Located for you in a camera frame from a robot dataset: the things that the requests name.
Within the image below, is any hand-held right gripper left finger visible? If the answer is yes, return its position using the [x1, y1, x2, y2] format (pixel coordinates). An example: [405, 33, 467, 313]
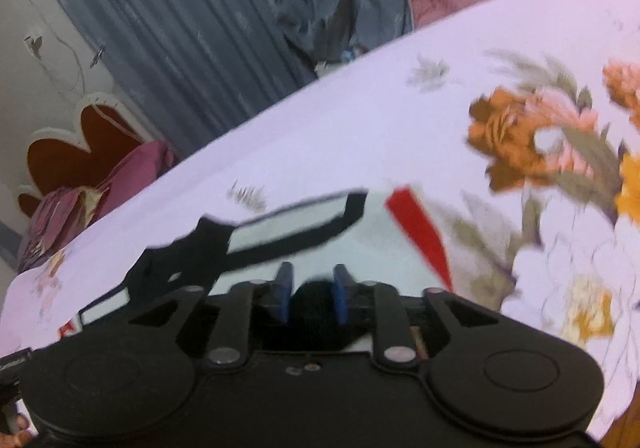
[127, 261, 295, 369]

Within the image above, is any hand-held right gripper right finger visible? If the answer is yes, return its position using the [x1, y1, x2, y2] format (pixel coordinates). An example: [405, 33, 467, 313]
[332, 263, 503, 365]

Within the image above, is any striped cartoon sweater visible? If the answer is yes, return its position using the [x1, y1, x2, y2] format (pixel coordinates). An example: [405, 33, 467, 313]
[56, 184, 455, 355]

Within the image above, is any person's left hand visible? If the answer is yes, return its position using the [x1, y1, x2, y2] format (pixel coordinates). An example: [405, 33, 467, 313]
[0, 414, 34, 448]

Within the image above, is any pile of folded bedding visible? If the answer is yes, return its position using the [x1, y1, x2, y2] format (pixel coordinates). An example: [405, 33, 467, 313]
[17, 185, 113, 275]

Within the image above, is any bed with floral pink sheet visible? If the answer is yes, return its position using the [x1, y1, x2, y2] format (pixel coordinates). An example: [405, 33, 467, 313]
[0, 0, 640, 444]

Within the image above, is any dark pink pillow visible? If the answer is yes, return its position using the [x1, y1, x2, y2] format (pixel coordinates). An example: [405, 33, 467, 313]
[97, 139, 177, 221]

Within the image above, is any red heart-shaped headboard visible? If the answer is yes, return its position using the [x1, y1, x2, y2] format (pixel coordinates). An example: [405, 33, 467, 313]
[15, 92, 153, 219]

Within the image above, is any blue curtain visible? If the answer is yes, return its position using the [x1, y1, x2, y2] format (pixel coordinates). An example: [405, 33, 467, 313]
[15, 0, 416, 159]

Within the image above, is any white hanging cable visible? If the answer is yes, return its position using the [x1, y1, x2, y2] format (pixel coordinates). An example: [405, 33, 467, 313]
[15, 0, 123, 129]

